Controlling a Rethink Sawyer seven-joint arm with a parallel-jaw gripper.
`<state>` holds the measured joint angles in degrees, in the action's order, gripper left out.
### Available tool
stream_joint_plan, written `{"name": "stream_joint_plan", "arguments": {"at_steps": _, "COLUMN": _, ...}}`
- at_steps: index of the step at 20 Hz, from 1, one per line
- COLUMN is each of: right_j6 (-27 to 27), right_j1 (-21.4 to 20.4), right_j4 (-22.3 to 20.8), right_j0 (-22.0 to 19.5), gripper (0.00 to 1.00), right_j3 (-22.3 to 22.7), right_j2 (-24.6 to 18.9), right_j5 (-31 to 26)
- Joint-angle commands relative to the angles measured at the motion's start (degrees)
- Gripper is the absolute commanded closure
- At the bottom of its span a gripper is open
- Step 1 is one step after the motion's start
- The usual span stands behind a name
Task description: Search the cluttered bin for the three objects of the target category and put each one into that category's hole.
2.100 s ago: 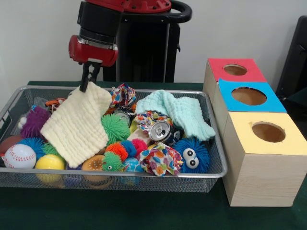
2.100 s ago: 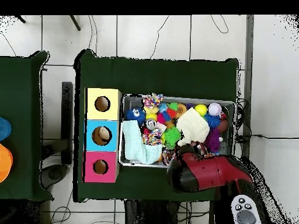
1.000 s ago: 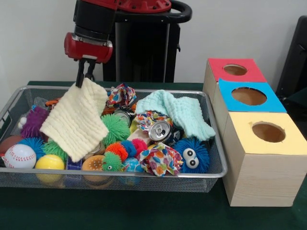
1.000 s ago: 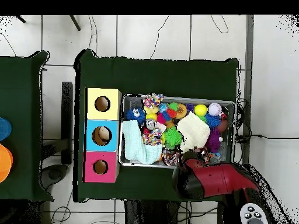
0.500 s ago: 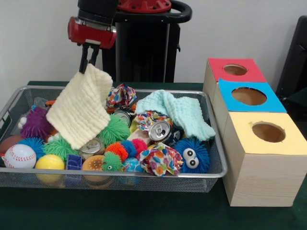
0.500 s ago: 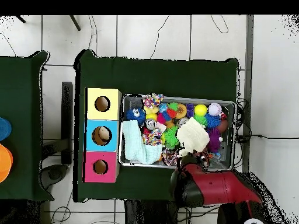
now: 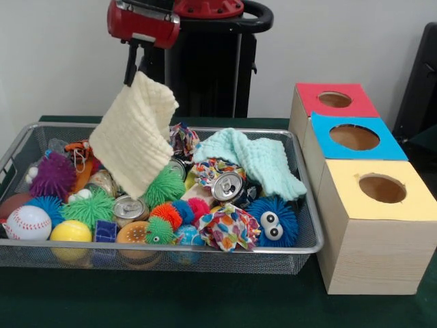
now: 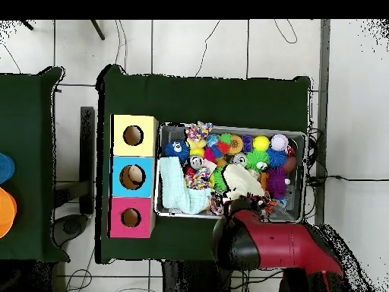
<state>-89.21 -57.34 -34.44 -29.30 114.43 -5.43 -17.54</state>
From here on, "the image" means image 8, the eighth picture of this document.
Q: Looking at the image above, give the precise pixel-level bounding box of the colourful rope knot toy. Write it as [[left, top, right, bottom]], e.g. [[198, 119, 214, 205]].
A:
[[184, 120, 213, 141], [185, 167, 213, 190]]

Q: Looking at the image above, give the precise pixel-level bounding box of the light blue muslin cloth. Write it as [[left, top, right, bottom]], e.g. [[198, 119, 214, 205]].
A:
[[159, 156, 213, 215]]

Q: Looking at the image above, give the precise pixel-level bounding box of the cream muslin cloth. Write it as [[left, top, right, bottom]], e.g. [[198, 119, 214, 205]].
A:
[[223, 163, 266, 201]]

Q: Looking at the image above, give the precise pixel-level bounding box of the orange plastic bowl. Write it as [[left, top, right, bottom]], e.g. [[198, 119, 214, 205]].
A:
[[0, 186, 17, 239]]

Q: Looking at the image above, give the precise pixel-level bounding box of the shallow clear mesh bin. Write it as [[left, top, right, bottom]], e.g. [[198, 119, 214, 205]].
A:
[[153, 122, 308, 225]]

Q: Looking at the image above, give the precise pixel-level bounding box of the wooden three-hole box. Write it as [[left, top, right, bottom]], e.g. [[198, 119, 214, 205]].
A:
[[107, 113, 160, 239]]

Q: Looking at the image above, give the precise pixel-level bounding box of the blue spiky ball with eyes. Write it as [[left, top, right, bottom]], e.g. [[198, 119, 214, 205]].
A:
[[163, 140, 191, 163]]

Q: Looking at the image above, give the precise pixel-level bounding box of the burger toy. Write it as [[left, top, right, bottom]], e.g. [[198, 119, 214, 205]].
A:
[[227, 134, 244, 155]]

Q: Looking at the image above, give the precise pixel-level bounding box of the green spiky ball with eyes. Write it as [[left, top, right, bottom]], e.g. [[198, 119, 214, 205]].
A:
[[245, 149, 270, 171]]

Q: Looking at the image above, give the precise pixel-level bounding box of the dark green table cloth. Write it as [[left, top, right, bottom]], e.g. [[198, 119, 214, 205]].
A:
[[95, 63, 312, 270]]

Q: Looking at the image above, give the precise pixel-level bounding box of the yellow smooth ball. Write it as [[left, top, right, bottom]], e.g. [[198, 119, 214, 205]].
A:
[[252, 135, 270, 152]]

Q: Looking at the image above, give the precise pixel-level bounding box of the purple spiky ball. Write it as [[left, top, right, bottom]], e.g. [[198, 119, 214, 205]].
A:
[[266, 167, 291, 200]]

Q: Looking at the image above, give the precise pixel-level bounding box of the white baseball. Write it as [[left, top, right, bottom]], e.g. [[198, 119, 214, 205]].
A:
[[270, 133, 289, 152]]

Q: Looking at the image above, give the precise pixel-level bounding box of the black stand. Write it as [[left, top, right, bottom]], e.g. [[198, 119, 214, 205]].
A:
[[52, 106, 96, 248]]

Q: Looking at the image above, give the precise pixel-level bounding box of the green covered side table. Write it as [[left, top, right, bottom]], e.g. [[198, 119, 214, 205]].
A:
[[0, 65, 71, 263]]

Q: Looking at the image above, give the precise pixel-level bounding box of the blue plastic cup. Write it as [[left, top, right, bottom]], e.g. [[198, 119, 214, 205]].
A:
[[0, 152, 16, 185]]

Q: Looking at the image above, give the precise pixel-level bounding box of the black floor cable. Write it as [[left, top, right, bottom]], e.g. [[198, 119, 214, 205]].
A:
[[194, 19, 222, 78], [306, 174, 389, 187]]

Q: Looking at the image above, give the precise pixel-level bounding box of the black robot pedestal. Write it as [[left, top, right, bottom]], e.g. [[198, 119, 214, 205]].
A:
[[160, 259, 220, 292]]

